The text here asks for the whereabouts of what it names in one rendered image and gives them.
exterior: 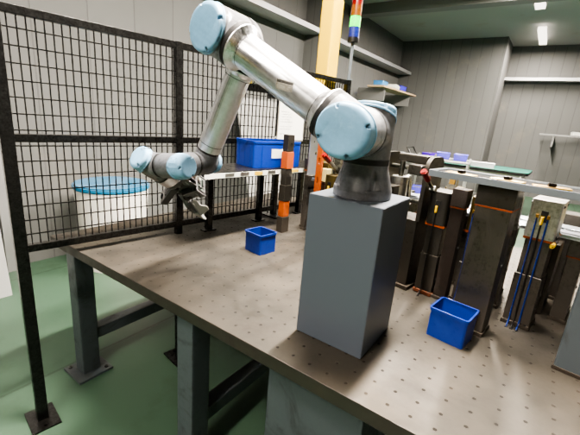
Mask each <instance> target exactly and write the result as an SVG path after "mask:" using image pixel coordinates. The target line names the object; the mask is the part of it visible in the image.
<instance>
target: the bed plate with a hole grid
mask: <svg viewBox="0 0 580 435"><path fill-rule="evenodd" d="M294 210H295V206H292V207H289V213H288V216H289V220H288V231H286V232H282V233H280V232H279V231H276V224H277V218H276V219H274V218H271V217H267V216H264V215H262V218H263V219H265V220H263V221H259V222H254V221H252V220H251V219H255V213H252V214H247V215H242V216H237V217H227V218H223V219H218V220H212V227H213V228H215V229H216V230H212V231H207V232H203V231H202V230H200V229H204V228H205V222H203V223H197V224H188V225H183V226H182V234H175V233H174V227H173V228H168V229H163V230H153V231H149V232H143V233H138V234H133V235H128V236H119V237H113V238H109V239H104V240H98V241H94V242H88V243H79V244H74V245H69V246H64V247H59V249H62V250H63V251H65V252H67V253H68V254H69V255H72V256H74V257H75V258H77V259H79V260H81V261H82V262H84V263H86V264H87V265H89V266H91V267H93V268H95V269H96V270H98V271H99V272H101V273H103V274H105V275H107V276H109V277H110V278H111V279H113V280H115V281H117V282H119V283H121V284H123V285H125V286H126V287H128V288H130V289H131V290H133V291H135V292H137V293H139V294H140V295H142V296H143V297H145V298H147V299H149V300H151V301H153V302H154V303H155V304H157V305H159V306H161V307H163V308H165V309H167V310H168V311H170V312H172V313H173V314H175V315H177V316H179V317H180V318H183V319H184V320H185V321H187V322H189V323H191V324H192V325H195V326H197V327H198V328H199V329H201V330H203V331H205V332H207V333H209V334H211V335H212V336H214V337H216V338H217V339H219V340H221V341H223V342H224V343H226V344H228V345H229V346H231V347H233V348H235V349H236V350H239V351H241V352H242V353H243V354H245V355H247V356H249V357H251V358H253V359H254V360H256V361H257V362H259V363H261V364H263V365H265V366H266V367H268V368H270V369H272V370H273V371H275V372H277V373H279V374H280V375H283V376H285V377H286V378H287V379H289V380H291V381H293V382H295V383H297V384H298V385H300V386H301V387H303V388H305V389H307V390H309V391H310V392H312V393H314V394H316V395H317V396H319V397H321V398H322V399H324V400H327V401H328V402H330V403H331V404H333V405H334V406H336V407H339V408H340V409H342V410H344V411H345V412H347V413H349V414H351V415H353V416H354V417H356V418H358V419H360V420H361V421H363V422H365V423H366V424H368V425H370V426H372V427H374V428H375V429H377V430H378V431H380V432H383V433H384V434H386V435H580V380H578V379H576V378H574V377H572V376H569V375H567V374H564V373H562V372H560V371H557V370H555V369H552V368H551V365H552V361H553V359H554V357H555V355H556V353H557V352H558V347H559V345H560V342H561V339H562V336H563V333H564V328H565V326H566V323H567V320H568V318H567V319H566V322H565V324H564V325H563V324H561V323H559V322H556V321H553V320H550V319H548V318H547V315H548V313H549V311H550V310H551V308H552V303H553V300H552V299H547V301H546V304H545V307H544V309H543V311H542V313H541V314H537V313H535V315H534V317H535V320H534V322H533V324H532V326H531V327H530V329H529V331H524V330H522V329H520V328H518V329H517V330H518V331H514V329H515V328H516V327H515V326H513V327H512V328H513V329H512V330H511V329H509V328H508V327H511V325H509V324H507V327H505V326H504V325H506V323H504V322H502V321H500V319H501V316H502V315H503V312H504V308H505V305H506V302H507V298H508V293H509V289H510V286H511V283H512V279H513V276H514V272H515V270H516V269H517V267H518V264H519V260H520V255H521V251H522V249H520V248H515V247H513V251H512V254H511V258H510V262H509V264H508V268H507V274H506V278H505V280H504V284H503V287H504V290H503V291H502V292H501V295H500V298H499V301H498V303H500V304H499V306H498V307H497V309H495V308H494V307H493V308H492V312H491V314H490V318H489V328H488V330H487V331H486V332H485V333H484V334H483V336H482V337H478V336H476V335H473V336H472V338H471V340H470V341H469V342H468V343H467V344H466V345H465V346H464V348H463V349H462V350H460V349H458V348H455V347H453V346H451V345H449V344H447V343H445V342H442V341H440V340H438V339H436V338H435V337H432V336H430V335H427V334H426V330H427V326H428V321H429V318H430V313H431V309H430V307H431V305H432V304H433V303H434V302H436V301H437V299H434V298H432V297H428V296H426V295H424V294H421V293H419V296H416V294H418V293H417V292H415V291H413V290H412V289H413V288H412V287H411V288H410V289H408V290H406V291H405V290H403V289H400V288H398V287H395V288H394V297H393V303H392V307H391V312H390V318H389V323H388V328H387V329H386V330H385V331H384V332H383V333H382V334H381V335H380V337H379V338H378V339H377V340H376V341H375V343H374V344H373V345H372V346H371V347H370V348H369V350H368V351H367V352H366V353H365V354H364V356H363V357H362V358H361V359H358V358H356V357H354V356H352V355H350V354H347V353H345V352H343V351H341V350H339V349H337V348H335V347H332V346H330V345H329V344H326V343H324V342H322V341H320V340H317V339H316V338H314V337H311V336H309V335H307V334H305V333H303V332H301V331H298V330H297V319H298V310H299V293H300V284H301V275H302V266H303V257H304V247H305V239H306V230H301V229H300V228H299V227H300V226H299V225H300V218H301V213H299V214H295V213H292V211H294ZM259 226H262V227H265V228H267V229H270V230H273V231H276V232H277V235H276V238H275V250H274V252H272V253H268V254H266V255H257V254H255V253H252V252H250V251H248V250H246V249H245V239H246V232H245V230H246V229H250V228H255V227H259ZM569 315H570V314H569ZM569 315H568V317H569Z"/></svg>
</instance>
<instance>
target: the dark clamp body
mask: <svg viewBox="0 0 580 435"><path fill-rule="evenodd" d="M452 191H453V190H449V189H444V188H439V189H438V190H437V191H436V194H433V193H432V194H431V198H430V204H429V208H428V212H427V218H426V223H425V224H427V228H426V236H425V241H424V246H423V250H422V251H421V252H420V256H419V265H418V269H417V274H416V279H415V283H414V287H413V289H412V290H413V291H415V292H417V293H418V294H416V296H419V293H421V294H424V295H426V296H428V297H431V295H432V293H433V291H434V287H435V282H436V278H437V273H438V266H439V262H440V257H441V253H442V248H443V244H444V237H445V232H446V228H447V224H448V219H449V216H450V211H451V208H450V203H451V195H452Z"/></svg>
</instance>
